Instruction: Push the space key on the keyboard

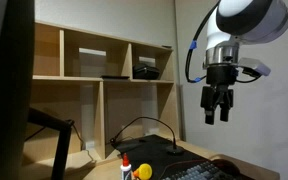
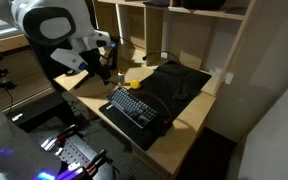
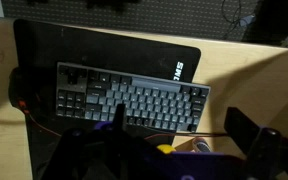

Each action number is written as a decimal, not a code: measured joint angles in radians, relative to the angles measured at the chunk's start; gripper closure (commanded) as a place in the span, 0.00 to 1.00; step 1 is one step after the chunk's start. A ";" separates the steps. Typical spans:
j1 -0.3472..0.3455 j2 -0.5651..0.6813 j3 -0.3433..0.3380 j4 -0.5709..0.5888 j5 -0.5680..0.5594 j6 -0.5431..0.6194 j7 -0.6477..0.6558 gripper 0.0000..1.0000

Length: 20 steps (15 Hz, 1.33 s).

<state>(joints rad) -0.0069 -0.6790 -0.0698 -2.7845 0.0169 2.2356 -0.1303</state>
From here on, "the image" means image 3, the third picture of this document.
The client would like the black desk mat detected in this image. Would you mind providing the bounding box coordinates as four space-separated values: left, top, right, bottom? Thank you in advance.
13 19 201 180

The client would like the black perforated breadboard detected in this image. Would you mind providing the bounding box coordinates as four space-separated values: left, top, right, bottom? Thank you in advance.
1 0 263 41

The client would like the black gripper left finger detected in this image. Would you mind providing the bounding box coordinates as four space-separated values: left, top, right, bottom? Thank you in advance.
112 104 127 131

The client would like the yellow toy duck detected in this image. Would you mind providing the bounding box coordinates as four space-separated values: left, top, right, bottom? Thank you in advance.
157 144 176 154

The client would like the grey mechanical keyboard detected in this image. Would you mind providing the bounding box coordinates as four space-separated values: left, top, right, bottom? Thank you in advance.
56 62 210 132

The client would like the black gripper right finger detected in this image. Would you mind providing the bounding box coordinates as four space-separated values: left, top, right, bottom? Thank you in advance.
224 107 260 155

